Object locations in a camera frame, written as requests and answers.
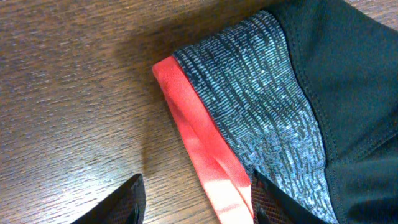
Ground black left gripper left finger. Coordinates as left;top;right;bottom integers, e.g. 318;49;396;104
72;174;146;224

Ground black leggings with red waistband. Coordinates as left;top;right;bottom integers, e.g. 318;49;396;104
153;1;397;223

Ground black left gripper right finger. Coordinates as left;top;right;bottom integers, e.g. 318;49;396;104
251;170;326;224

